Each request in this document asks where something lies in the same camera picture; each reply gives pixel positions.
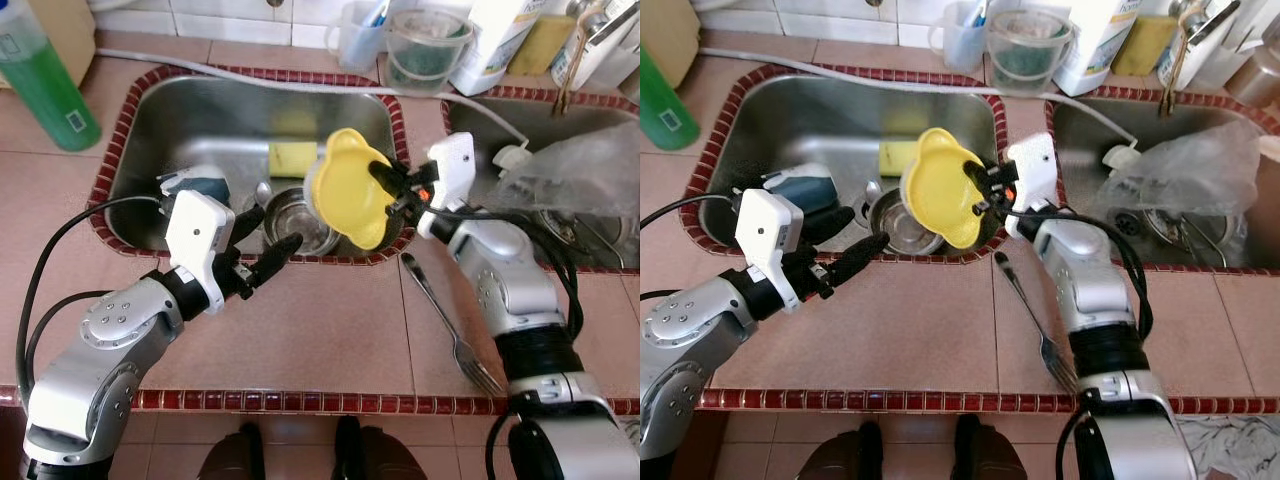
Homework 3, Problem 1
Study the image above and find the white crumpled cloth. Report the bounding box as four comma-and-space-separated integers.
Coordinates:
1175, 415, 1280, 480

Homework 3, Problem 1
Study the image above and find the beige water filter box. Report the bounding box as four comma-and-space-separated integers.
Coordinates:
655, 0, 711, 89
28, 0, 98, 86

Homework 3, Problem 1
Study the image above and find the steel cup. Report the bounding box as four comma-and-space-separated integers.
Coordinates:
1225, 45, 1280, 109

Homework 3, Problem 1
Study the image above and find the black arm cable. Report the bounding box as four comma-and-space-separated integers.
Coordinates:
15, 193, 166, 401
430, 200, 586, 341
640, 193, 746, 301
1010, 205, 1157, 341

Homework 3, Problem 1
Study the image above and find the dark robot foot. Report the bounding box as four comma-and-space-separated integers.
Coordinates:
198, 422, 266, 480
950, 413, 1027, 480
795, 420, 886, 480
333, 415, 426, 480

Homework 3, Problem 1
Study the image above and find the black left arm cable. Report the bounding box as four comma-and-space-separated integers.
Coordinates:
640, 193, 746, 301
15, 193, 166, 401

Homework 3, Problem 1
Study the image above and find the clear toothbrush cup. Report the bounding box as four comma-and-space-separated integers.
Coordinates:
928, 0, 991, 73
325, 0, 386, 71

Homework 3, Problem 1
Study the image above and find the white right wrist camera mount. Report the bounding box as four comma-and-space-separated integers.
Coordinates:
415, 132, 476, 241
1005, 132, 1061, 241

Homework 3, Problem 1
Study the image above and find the dark robot left foot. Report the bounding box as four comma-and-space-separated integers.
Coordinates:
198, 422, 266, 480
795, 420, 886, 480

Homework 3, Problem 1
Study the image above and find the steel fork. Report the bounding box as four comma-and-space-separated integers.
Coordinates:
993, 252, 1081, 393
400, 252, 506, 396

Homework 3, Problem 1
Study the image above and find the white detergent bottle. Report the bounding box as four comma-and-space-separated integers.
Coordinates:
448, 0, 546, 98
1052, 0, 1141, 98

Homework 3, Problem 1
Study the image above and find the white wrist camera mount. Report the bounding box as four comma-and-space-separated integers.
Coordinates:
163, 190, 236, 316
415, 132, 476, 241
1005, 132, 1061, 241
735, 190, 806, 311

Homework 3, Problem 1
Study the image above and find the chrome sink faucet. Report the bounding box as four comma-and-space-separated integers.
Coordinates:
550, 0, 641, 93
1155, 0, 1280, 91

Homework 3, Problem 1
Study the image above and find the small steel bowl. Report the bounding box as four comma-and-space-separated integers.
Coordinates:
868, 188, 946, 256
262, 188, 341, 256

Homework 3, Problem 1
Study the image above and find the white hose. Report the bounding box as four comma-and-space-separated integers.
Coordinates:
97, 48, 531, 171
700, 48, 1141, 171

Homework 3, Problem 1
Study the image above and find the yellow plastic bowl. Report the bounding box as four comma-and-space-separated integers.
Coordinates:
303, 127, 394, 251
900, 127, 991, 251

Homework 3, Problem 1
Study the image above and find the dark robot right foot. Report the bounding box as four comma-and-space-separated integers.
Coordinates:
333, 415, 426, 480
950, 413, 1027, 480

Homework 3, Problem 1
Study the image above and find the yellow green scouring sponge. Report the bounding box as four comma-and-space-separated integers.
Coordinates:
505, 15, 576, 79
1110, 15, 1181, 79

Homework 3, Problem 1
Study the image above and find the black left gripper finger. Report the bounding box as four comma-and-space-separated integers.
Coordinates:
822, 233, 891, 291
228, 205, 265, 249
803, 205, 857, 246
245, 234, 303, 291

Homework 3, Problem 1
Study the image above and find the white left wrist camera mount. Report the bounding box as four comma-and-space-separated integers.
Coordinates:
735, 190, 806, 311
163, 190, 236, 316

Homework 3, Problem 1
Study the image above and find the brown twine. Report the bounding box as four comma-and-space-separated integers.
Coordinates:
555, 10, 596, 113
1158, 10, 1197, 113

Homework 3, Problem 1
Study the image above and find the steel ladle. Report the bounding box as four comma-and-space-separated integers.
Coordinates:
540, 205, 613, 271
1143, 205, 1233, 271

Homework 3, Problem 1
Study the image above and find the clear plastic tub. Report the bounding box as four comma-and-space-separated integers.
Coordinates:
985, 10, 1073, 96
385, 10, 473, 96

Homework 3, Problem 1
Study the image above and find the flat yellow sponge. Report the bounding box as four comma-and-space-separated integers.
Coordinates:
267, 140, 319, 179
878, 140, 917, 177

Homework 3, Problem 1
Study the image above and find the steel sink basin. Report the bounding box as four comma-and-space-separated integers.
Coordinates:
437, 85, 641, 273
1045, 85, 1280, 273
683, 65, 1011, 257
90, 65, 413, 266

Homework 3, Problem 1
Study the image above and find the blue-grey ceramic mug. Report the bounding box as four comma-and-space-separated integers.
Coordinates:
158, 165, 233, 216
762, 163, 836, 214

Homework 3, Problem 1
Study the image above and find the green dish soap bottle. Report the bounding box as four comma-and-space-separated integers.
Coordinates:
640, 45, 701, 151
0, 0, 103, 153

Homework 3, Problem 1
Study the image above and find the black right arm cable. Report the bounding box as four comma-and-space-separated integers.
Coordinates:
1010, 205, 1157, 341
430, 200, 586, 341

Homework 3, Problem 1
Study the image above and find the clear plastic bag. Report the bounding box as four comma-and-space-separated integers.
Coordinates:
1100, 120, 1271, 246
495, 125, 641, 246

